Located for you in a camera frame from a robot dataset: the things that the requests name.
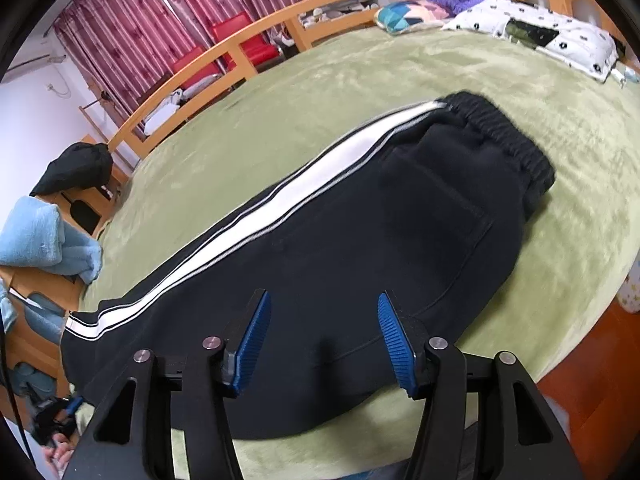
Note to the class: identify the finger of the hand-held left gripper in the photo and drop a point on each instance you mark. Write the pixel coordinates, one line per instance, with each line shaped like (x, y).
(75, 405)

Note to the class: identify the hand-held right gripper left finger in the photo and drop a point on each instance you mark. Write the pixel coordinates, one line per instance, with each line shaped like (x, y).
(250, 345)

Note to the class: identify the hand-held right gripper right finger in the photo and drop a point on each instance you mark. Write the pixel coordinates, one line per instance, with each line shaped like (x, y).
(395, 345)

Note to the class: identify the black pants with white stripe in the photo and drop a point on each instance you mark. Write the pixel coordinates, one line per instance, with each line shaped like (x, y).
(325, 260)

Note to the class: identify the person's left hand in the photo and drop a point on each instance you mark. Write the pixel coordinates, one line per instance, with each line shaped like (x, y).
(57, 455)

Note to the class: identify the wooden desk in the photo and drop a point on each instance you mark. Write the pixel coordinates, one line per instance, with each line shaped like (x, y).
(35, 340)

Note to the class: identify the light blue folded towel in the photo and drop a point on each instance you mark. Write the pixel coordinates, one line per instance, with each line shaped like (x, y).
(40, 240)

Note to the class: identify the black garment on footboard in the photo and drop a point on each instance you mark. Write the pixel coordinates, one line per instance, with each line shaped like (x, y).
(72, 167)

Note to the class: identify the white star print bag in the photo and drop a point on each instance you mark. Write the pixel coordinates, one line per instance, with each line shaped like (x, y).
(631, 290)

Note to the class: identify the wooden rack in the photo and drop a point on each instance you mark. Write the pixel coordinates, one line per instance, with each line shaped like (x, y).
(97, 125)

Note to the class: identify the green fleece blanket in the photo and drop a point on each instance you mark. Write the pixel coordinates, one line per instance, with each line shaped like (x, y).
(350, 75)

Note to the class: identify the red chair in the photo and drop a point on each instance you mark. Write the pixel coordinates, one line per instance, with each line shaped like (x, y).
(240, 35)
(192, 65)

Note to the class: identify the colourful geometric pillow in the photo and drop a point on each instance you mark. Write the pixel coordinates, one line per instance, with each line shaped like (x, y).
(405, 15)

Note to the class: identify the dark green cloth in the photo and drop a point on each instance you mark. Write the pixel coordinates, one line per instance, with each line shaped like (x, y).
(530, 32)

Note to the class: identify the white black-dotted cloth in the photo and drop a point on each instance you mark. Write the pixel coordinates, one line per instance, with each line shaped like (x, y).
(485, 15)

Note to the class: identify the red patterned curtains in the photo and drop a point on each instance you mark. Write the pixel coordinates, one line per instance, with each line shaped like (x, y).
(125, 25)

